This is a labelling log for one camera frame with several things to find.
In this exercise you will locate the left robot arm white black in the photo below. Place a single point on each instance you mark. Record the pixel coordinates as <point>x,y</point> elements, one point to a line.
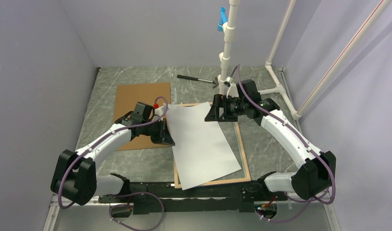
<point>75,177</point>

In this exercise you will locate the printed photo with white border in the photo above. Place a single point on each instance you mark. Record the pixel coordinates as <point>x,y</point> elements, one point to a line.
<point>202,146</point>

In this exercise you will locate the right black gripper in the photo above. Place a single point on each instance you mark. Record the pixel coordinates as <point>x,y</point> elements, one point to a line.
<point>220,100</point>

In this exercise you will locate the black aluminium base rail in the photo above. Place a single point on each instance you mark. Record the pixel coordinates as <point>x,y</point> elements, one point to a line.
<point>151,197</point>

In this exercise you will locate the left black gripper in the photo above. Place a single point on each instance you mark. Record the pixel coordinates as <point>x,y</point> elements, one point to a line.
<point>164,136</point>

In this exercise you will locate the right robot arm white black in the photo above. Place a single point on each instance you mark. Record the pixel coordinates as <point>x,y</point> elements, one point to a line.
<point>316,169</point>

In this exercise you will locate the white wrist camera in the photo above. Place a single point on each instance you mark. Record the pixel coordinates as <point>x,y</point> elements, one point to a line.
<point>232,91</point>
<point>160,110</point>

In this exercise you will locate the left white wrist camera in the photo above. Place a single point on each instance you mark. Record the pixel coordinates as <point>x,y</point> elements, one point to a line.
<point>160,110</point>

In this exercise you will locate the black handled hammer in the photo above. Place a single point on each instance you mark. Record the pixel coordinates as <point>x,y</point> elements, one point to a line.
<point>213,82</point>

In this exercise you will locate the blue pipe fitting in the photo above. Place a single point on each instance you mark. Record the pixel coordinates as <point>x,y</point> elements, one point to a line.
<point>223,19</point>

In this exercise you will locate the brown cardboard backing board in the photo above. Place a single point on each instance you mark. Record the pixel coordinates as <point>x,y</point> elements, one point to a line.
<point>126,99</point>

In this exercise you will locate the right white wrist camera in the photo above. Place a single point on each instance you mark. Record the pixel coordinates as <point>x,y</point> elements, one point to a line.
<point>232,91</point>

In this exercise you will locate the blue wooden picture frame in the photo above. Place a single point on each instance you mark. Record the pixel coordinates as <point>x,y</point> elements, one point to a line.
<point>245,159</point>

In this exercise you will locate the white PVC pipe stand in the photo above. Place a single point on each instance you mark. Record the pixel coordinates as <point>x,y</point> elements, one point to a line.
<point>228,32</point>

